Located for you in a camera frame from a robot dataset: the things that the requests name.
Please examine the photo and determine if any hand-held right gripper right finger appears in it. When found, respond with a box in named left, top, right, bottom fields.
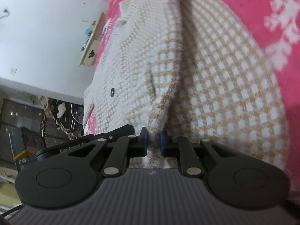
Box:
left=159, top=131, right=238, bottom=178

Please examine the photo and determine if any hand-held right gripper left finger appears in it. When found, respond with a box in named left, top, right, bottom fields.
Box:
left=68, top=127, right=149, bottom=178

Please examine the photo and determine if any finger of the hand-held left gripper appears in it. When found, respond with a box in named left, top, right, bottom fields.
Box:
left=92, top=124, right=136, bottom=139

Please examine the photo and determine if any beige white houndstooth coat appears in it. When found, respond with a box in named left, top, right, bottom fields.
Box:
left=82, top=0, right=291, bottom=171

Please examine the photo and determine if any white hanging cloth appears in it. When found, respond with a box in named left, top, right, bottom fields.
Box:
left=56, top=103, right=67, bottom=118

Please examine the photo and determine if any bicycle wheel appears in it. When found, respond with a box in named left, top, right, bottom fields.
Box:
left=70, top=102, right=85, bottom=125

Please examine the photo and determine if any dark glass cabinet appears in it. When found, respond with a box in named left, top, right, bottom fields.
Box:
left=0, top=84, right=47, bottom=146

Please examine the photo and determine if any cream nightstand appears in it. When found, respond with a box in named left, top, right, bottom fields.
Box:
left=78, top=12, right=106, bottom=67

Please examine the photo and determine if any black cable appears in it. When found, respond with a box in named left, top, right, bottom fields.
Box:
left=0, top=205, right=23, bottom=219

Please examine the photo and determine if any metal wall hook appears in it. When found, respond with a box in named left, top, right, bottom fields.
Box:
left=0, top=7, right=11, bottom=20

